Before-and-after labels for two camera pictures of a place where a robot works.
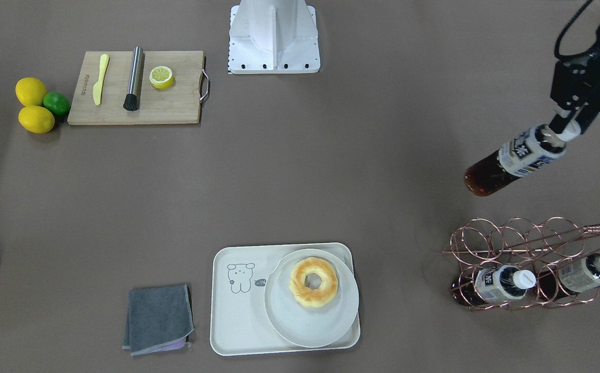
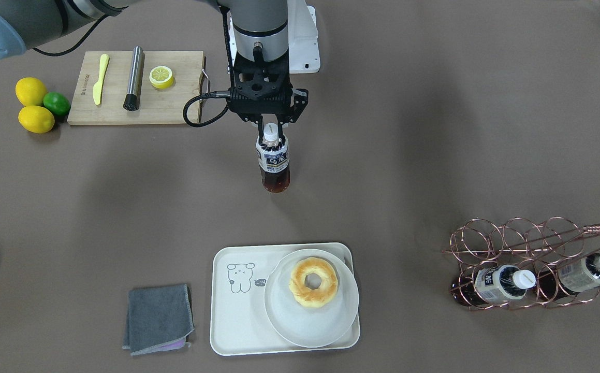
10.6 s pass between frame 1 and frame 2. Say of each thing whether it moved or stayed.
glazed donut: stayed
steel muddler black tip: stayed
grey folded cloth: stayed
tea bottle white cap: moved
